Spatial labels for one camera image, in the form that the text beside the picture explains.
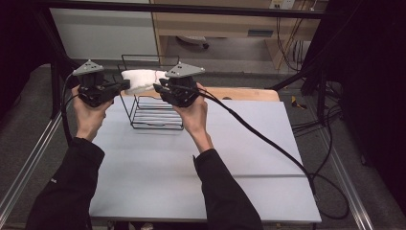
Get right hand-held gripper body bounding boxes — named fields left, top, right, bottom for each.
left=158, top=61, right=206, bottom=108

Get white cabinet panel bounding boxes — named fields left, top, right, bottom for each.
left=49, top=7, right=160, bottom=61

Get wooden desk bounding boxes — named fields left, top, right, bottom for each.
left=149, top=0, right=330, bottom=71

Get bundle of black floor cables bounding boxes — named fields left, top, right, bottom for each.
left=291, top=80, right=344, bottom=136

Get person's left hand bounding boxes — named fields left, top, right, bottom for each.
left=71, top=84, right=115, bottom=142

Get person's right hand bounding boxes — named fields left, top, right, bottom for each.
left=171, top=81, right=214, bottom=153

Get black metal frame bar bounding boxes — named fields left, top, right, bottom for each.
left=34, top=0, right=334, bottom=20

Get thick black gripper cable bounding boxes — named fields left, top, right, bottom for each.
left=178, top=83, right=350, bottom=221

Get black diagonal metal strut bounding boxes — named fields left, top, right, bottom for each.
left=268, top=62, right=324, bottom=92

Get yellow and black tool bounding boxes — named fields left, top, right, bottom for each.
left=290, top=95, right=308, bottom=110

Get white power strip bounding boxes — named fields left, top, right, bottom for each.
left=269, top=0, right=297, bottom=11

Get wooden board under table top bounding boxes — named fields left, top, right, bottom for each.
left=120, top=86, right=282, bottom=103

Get white towel with coloured stitching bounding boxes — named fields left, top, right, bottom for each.
left=121, top=69, right=169, bottom=96

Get grey chair base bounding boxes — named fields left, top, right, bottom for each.
left=175, top=34, right=211, bottom=50

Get black wire basket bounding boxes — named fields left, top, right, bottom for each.
left=117, top=54, right=186, bottom=131

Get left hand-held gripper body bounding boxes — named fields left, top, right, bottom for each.
left=72, top=58, right=123, bottom=108

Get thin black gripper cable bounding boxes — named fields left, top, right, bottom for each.
left=59, top=72, right=81, bottom=146

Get hanging black cables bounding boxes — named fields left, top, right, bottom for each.
left=275, top=14, right=308, bottom=73

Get aluminium rail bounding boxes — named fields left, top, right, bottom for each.
left=318, top=126, right=375, bottom=230
left=0, top=110, right=64, bottom=219

